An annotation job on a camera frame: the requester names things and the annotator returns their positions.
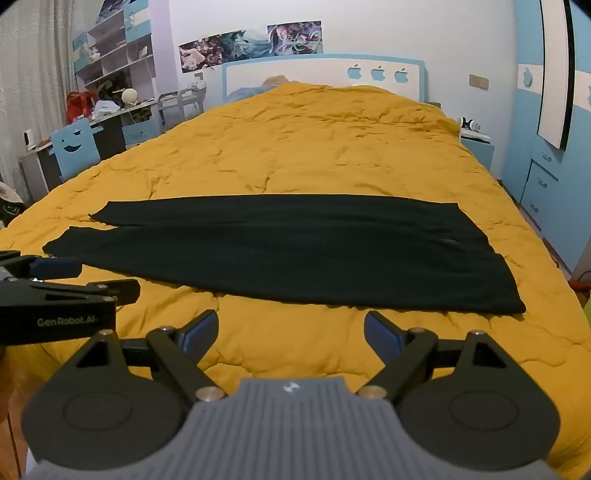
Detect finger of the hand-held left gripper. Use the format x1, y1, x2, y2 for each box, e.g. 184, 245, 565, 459
0, 250, 81, 280
18, 278, 141, 308

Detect blue nightstand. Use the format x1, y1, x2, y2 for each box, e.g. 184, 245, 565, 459
459, 130, 496, 172

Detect blue pillow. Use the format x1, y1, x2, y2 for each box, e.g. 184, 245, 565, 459
225, 75, 297, 103

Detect grey desk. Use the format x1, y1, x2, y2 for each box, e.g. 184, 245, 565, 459
18, 98, 163, 195

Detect blue wardrobe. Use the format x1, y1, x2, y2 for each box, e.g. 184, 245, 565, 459
501, 0, 591, 274

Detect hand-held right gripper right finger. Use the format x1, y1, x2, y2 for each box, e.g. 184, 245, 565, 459
355, 311, 505, 402

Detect yellow quilted blanket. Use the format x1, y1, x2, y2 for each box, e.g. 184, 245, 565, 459
0, 82, 591, 468

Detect red bag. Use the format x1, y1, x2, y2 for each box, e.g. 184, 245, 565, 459
66, 91, 97, 124

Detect black pants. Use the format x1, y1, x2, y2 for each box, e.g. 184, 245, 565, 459
42, 194, 527, 316

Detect white curtain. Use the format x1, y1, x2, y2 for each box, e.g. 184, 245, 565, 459
0, 8, 75, 204

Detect wall poster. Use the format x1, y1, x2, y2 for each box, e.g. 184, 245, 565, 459
178, 20, 322, 74

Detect blue smiley chair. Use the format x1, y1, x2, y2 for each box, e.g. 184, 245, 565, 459
50, 117, 101, 182

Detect black framed mirror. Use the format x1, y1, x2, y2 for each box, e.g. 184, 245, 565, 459
536, 0, 576, 151

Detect blue and white bed headboard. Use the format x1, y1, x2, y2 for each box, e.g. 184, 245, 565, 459
222, 53, 426, 105

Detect grey cart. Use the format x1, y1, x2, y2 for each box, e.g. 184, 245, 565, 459
158, 86, 206, 128

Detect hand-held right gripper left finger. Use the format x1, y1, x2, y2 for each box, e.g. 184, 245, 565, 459
74, 309, 226, 403

